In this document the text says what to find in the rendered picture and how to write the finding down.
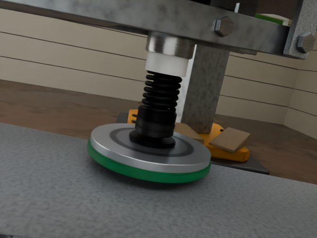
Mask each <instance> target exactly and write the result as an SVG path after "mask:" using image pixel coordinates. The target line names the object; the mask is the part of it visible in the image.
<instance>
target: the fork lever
mask: <svg viewBox="0 0 317 238"><path fill-rule="evenodd" d="M0 9H8V10H12V11H18V12H23V13H28V14H33V15H39V16H44V17H51V18H56V19H61V20H66V21H71V22H77V23H82V24H87V25H92V26H99V27H104V28H109V29H115V30H120V31H125V32H131V33H135V34H142V35H148V31H154V32H158V33H163V34H170V35H175V36H180V37H184V38H190V39H194V40H196V45H201V46H207V47H211V48H217V49H222V50H227V51H234V52H239V53H245V54H249V55H257V52H262V53H267V54H272V55H277V56H282V57H287V58H292V59H297V58H293V57H290V56H286V55H284V54H283V51H284V47H285V44H286V40H287V37H288V33H289V30H290V27H289V26H285V25H281V24H277V23H274V22H270V21H266V20H263V19H259V18H255V17H251V16H248V15H244V14H240V13H236V12H233V11H229V10H226V9H222V8H217V7H213V6H210V5H206V4H203V3H199V2H195V1H192V0H0ZM314 43H315V38H314V36H313V34H312V33H305V34H303V35H301V36H300V37H299V41H298V45H297V47H298V49H299V50H300V52H301V53H307V52H309V51H311V50H313V47H314Z"/></svg>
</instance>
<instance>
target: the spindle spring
mask: <svg viewBox="0 0 317 238"><path fill-rule="evenodd" d="M147 72H148V73H149V74H156V75H163V76H170V77H175V78H169V77H161V76H153V75H147V76H146V78H147V79H148V80H154V81H160V82H167V83H174V84H164V83H157V82H153V81H145V85H147V86H149V87H144V91H145V92H146V93H143V97H144V98H143V99H142V103H143V104H146V105H149V106H154V107H161V108H169V109H158V108H153V107H148V106H145V105H143V106H142V108H144V109H146V110H149V111H154V112H159V113H165V114H171V113H175V112H176V108H175V107H176V106H177V102H176V101H177V100H178V99H179V98H178V96H177V95H178V94H179V93H180V91H179V90H178V89H180V88H181V84H180V83H181V82H182V78H181V77H180V76H173V75H167V74H162V73H158V72H153V71H149V70H147ZM150 86H151V87H150ZM152 87H156V88H163V89H172V91H167V90H159V89H154V88H152ZM151 93H153V94H160V95H171V97H166V96H158V95H152V94H151ZM150 100H155V101H162V102H170V103H162V102H153V101H150Z"/></svg>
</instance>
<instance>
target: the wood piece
mask: <svg viewBox="0 0 317 238"><path fill-rule="evenodd" d="M174 132H177V133H180V134H183V135H186V136H188V137H191V138H193V139H195V140H197V141H199V142H200V143H202V144H204V139H203V138H202V137H201V136H200V135H198V134H197V133H196V132H195V131H194V130H193V129H191V128H190V127H189V126H188V125H187V124H184V123H177V122H175V128H174Z"/></svg>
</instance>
